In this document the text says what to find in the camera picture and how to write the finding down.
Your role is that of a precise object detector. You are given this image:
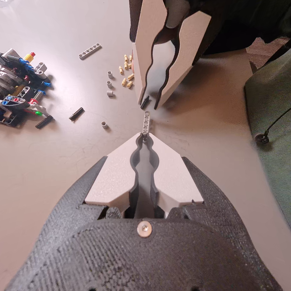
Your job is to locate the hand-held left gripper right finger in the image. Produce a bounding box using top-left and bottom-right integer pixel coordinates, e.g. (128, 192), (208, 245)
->
(146, 134), (204, 217)

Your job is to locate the grey lego beam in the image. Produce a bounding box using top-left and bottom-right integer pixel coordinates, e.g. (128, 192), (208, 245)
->
(142, 111), (151, 135)
(79, 42), (101, 60)

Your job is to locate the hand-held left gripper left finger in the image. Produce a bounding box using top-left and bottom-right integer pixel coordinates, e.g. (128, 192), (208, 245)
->
(84, 133), (146, 217)

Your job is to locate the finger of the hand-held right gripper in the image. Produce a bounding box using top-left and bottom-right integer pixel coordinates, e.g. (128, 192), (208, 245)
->
(132, 0), (168, 106)
(154, 11), (212, 110)

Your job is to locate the lego chassis assembly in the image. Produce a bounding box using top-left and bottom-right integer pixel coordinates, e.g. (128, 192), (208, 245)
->
(0, 48), (54, 127)

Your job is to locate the black drawstring cord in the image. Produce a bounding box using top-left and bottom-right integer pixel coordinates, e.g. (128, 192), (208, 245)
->
(254, 106), (291, 144)

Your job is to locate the pile of tan lego pins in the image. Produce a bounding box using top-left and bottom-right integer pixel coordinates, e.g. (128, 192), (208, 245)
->
(118, 54), (135, 89)

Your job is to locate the person's right hand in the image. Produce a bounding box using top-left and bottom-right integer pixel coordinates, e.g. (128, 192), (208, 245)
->
(156, 1), (191, 44)

